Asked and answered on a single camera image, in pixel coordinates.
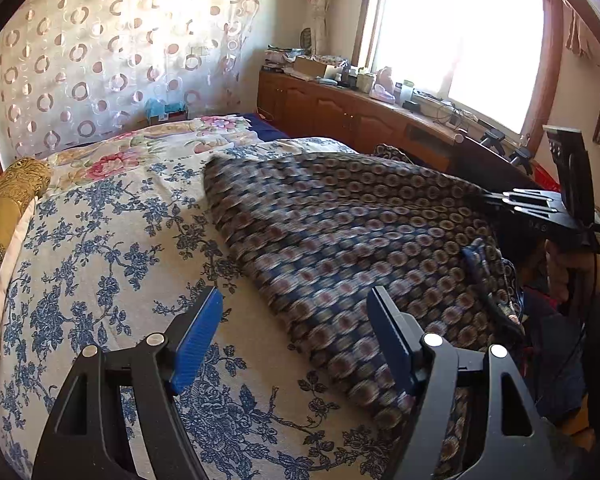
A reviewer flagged pink floral quilt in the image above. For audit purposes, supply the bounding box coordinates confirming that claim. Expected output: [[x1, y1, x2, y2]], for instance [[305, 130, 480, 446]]
[[45, 114, 261, 183]]

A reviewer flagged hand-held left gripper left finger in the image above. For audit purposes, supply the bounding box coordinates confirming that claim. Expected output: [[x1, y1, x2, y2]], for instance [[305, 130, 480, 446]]
[[30, 286, 225, 480]]

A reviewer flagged teal cloth bundle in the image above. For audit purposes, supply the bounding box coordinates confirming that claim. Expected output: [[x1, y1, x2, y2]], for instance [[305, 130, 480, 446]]
[[145, 97, 188, 118]]

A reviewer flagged white circle pattern curtain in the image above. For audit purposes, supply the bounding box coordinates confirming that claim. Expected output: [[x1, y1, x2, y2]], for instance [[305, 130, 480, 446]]
[[0, 0, 266, 161]]

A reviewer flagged navy medallion print pajama top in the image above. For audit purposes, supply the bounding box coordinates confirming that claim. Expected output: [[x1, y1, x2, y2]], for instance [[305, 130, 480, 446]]
[[202, 145, 528, 480]]

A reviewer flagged person's right hand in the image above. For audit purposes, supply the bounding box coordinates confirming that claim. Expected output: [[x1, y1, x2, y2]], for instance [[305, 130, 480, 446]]
[[545, 240, 600, 306]]

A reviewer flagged pink figurine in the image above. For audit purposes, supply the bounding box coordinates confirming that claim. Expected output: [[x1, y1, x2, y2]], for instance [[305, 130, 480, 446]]
[[375, 66, 398, 98]]

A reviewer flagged long wooden cabinet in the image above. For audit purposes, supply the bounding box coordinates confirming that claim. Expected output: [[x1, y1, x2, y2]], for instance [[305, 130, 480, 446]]
[[257, 70, 546, 188]]

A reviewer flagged navy blue blanket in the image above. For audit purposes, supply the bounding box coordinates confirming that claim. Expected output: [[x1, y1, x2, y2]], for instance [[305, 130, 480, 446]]
[[245, 112, 291, 142]]

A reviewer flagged cardboard box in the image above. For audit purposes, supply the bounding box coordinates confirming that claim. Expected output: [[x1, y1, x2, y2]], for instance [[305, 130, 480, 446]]
[[292, 55, 328, 78]]

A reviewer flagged gold embroidered pillow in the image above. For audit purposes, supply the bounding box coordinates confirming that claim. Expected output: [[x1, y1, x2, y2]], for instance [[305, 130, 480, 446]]
[[0, 156, 53, 358]]

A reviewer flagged black clamp stand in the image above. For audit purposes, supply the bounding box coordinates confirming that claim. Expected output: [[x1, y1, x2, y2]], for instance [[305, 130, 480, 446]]
[[509, 147, 536, 171], [480, 130, 506, 153]]

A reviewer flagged bright window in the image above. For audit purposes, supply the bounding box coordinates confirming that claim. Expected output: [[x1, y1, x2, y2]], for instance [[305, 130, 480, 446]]
[[352, 0, 563, 136]]

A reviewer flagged blue floral bed sheet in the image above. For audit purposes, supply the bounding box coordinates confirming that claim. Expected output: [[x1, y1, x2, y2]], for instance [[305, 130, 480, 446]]
[[0, 137, 411, 480]]

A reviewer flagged person's dark clothing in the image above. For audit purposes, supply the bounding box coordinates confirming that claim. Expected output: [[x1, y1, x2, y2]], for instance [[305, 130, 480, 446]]
[[517, 255, 588, 426]]

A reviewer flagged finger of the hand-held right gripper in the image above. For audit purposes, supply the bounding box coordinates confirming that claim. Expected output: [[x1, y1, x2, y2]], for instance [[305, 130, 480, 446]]
[[500, 201, 563, 217], [482, 187, 563, 203]]

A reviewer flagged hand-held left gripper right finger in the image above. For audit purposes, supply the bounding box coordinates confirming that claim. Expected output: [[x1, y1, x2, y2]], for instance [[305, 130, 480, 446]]
[[366, 286, 571, 480]]

